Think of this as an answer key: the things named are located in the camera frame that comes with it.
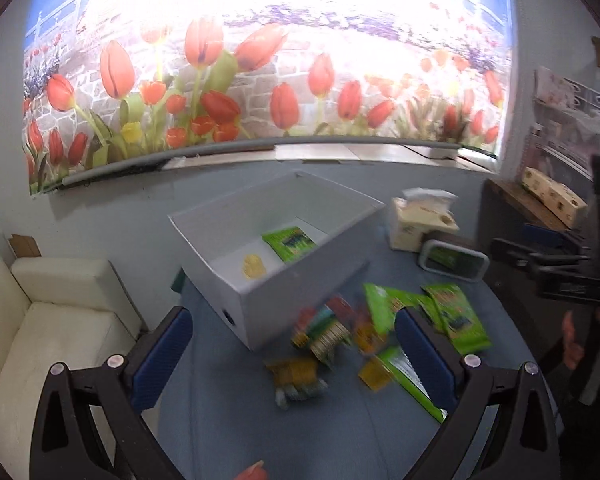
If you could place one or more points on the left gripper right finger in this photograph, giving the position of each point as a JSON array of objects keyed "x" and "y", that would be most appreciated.
[{"x": 522, "y": 442}]

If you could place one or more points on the pink floral box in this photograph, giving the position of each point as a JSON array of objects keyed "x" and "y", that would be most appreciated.
[{"x": 553, "y": 90}]

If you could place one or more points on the green seaweed pack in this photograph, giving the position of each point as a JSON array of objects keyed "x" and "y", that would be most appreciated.
[
  {"x": 289, "y": 244},
  {"x": 458, "y": 319},
  {"x": 383, "y": 303}
]

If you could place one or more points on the white leather sofa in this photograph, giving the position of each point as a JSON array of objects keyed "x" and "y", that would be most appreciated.
[{"x": 70, "y": 310}]

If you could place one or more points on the green seaweed pack back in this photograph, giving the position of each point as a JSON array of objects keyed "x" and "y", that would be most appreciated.
[{"x": 383, "y": 303}]

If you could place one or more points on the tissue pack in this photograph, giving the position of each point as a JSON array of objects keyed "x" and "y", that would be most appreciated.
[{"x": 417, "y": 212}]

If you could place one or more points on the green white snack packet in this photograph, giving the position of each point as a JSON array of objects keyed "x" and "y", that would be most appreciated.
[{"x": 320, "y": 332}]

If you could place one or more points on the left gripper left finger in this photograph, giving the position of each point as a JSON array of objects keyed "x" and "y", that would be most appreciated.
[{"x": 65, "y": 441}]

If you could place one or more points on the green seaweed pack underneath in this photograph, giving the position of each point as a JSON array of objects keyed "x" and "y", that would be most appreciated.
[{"x": 402, "y": 371}]

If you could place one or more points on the tulip print roller blind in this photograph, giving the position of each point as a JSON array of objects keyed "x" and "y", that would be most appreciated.
[{"x": 106, "y": 81}]

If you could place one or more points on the green seaweed pack right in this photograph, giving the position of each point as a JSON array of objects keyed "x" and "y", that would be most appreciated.
[{"x": 458, "y": 319}]

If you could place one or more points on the white storage box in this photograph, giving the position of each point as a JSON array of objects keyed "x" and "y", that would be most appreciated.
[{"x": 262, "y": 254}]

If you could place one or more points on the red pink jelly cup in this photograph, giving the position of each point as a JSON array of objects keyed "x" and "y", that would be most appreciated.
[{"x": 254, "y": 472}]

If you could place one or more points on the black white digital clock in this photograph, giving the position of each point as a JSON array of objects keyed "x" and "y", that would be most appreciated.
[{"x": 452, "y": 255}]

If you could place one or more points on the wooden side shelf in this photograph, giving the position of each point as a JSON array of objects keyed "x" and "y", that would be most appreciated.
[{"x": 517, "y": 230}]

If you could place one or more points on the green seaweed pack front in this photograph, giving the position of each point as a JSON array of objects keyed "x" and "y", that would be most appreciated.
[{"x": 289, "y": 244}]

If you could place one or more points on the blue table cloth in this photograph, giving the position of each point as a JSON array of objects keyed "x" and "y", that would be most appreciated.
[{"x": 218, "y": 415}]

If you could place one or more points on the person's right hand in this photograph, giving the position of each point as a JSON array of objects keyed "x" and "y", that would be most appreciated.
[{"x": 573, "y": 349}]

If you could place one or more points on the orange jelly cup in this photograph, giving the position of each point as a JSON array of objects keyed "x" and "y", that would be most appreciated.
[{"x": 374, "y": 375}]

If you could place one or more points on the olive gold snack packet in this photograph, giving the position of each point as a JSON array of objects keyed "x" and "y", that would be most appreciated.
[{"x": 296, "y": 380}]

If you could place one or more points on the clear yellow jelly cup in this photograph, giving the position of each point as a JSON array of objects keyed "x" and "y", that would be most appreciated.
[{"x": 253, "y": 267}]

